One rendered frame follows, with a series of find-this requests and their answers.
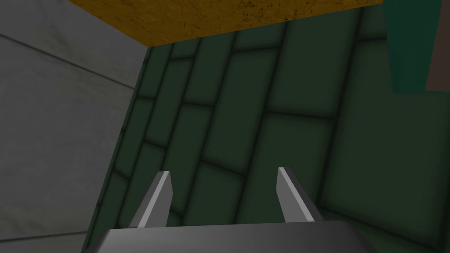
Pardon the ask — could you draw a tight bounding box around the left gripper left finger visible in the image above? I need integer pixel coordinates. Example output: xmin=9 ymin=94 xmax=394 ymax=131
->
xmin=128 ymin=170 xmax=173 ymax=229

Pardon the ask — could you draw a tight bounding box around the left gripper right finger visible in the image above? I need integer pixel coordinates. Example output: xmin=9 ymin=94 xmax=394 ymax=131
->
xmin=276 ymin=167 xmax=324 ymax=224

